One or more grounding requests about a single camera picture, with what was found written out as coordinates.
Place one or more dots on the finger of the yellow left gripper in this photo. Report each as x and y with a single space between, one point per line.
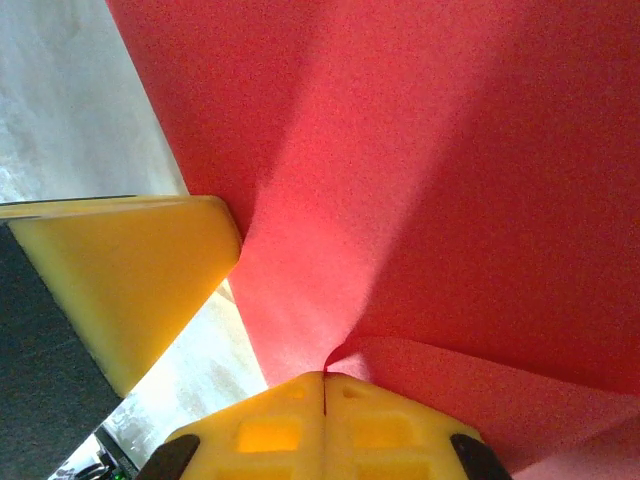
135 270

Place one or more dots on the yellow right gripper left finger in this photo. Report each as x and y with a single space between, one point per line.
270 435

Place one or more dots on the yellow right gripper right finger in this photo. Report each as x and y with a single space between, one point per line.
385 435

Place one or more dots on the red paper sheet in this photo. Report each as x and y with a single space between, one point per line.
450 150

